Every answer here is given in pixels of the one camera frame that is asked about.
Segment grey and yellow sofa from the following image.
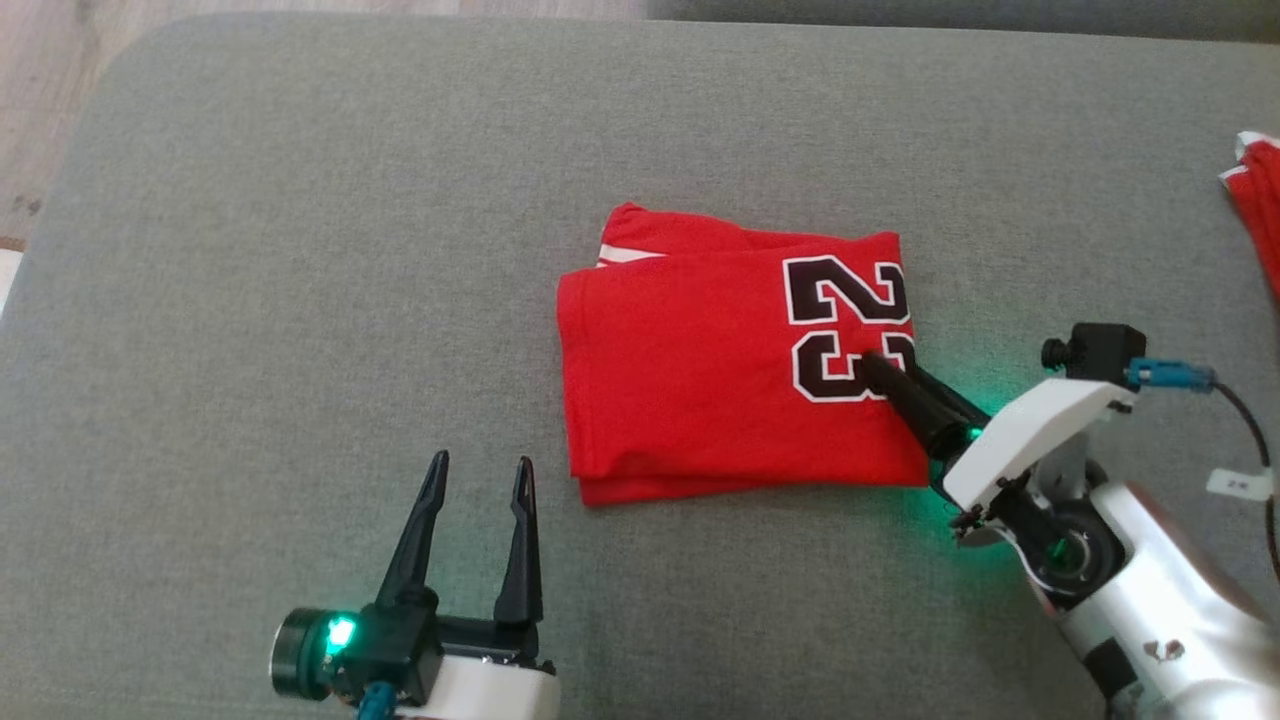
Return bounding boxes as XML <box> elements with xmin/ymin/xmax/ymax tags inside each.
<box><xmin>0</xmin><ymin>12</ymin><xmax>1280</xmax><ymax>720</ymax></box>

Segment right cable blue connector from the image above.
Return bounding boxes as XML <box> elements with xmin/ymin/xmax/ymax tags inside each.
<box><xmin>1125</xmin><ymin>358</ymin><xmax>1280</xmax><ymax>586</ymax></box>

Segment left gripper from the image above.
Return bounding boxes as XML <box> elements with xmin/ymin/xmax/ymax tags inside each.
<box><xmin>376</xmin><ymin>449</ymin><xmax>561</xmax><ymax>720</ymax></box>

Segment red white basketball shorts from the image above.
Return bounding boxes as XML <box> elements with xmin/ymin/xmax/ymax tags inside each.
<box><xmin>1218</xmin><ymin>131</ymin><xmax>1280</xmax><ymax>301</ymax></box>

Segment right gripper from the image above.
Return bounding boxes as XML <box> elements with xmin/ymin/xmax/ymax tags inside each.
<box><xmin>860</xmin><ymin>350</ymin><xmax>1138</xmax><ymax>548</ymax></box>

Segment white cable label tag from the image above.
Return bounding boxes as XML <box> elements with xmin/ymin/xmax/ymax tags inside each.
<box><xmin>1206</xmin><ymin>467</ymin><xmax>1277</xmax><ymax>500</ymax></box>

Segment red white basketball jersey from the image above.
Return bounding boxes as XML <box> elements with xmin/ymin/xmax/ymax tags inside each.
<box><xmin>556</xmin><ymin>202</ymin><xmax>931</xmax><ymax>508</ymax></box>

